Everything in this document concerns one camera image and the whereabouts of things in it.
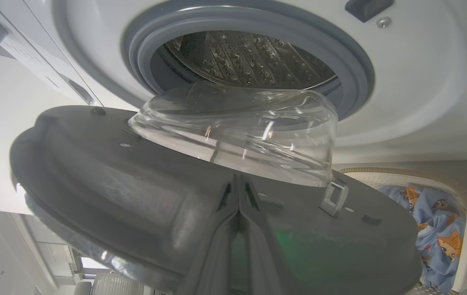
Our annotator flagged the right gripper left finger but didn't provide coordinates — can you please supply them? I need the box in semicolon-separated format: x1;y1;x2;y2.
178;174;241;295

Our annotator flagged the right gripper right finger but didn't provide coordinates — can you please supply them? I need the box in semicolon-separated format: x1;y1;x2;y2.
239;174;296;295

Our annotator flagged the dark grey washer door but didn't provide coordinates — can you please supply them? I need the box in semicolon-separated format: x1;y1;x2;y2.
9;80;423;295

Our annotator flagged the blue cartoon print garment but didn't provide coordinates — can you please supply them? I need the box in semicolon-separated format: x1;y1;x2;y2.
378;184;467;295

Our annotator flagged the white front-load washing machine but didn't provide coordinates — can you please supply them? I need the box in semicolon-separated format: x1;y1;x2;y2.
0;0;467;165

